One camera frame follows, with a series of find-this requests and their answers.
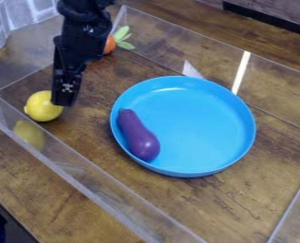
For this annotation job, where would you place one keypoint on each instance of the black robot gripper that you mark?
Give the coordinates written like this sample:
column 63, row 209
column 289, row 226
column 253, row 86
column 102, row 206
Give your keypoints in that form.
column 78, row 45

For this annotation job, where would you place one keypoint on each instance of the yellow toy lemon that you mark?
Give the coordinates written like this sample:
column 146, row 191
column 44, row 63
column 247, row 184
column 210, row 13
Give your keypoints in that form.
column 39, row 108

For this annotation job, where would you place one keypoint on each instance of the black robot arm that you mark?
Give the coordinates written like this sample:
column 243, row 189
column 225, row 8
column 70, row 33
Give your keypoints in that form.
column 83, row 11

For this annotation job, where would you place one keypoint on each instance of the blue round plastic tray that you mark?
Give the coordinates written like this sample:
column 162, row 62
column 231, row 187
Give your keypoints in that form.
column 202, row 123

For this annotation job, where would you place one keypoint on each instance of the orange toy carrot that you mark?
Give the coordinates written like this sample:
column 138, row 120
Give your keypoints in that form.
column 118, row 40

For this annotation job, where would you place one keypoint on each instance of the white grid curtain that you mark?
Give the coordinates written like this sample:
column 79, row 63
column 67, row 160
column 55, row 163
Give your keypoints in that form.
column 19, row 13

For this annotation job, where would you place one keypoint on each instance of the purple toy eggplant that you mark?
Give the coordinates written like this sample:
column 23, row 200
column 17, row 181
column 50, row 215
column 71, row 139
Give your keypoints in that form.
column 142, row 142

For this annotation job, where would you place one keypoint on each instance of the clear acrylic enclosure wall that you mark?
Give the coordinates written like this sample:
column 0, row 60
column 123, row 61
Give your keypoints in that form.
column 70, row 184

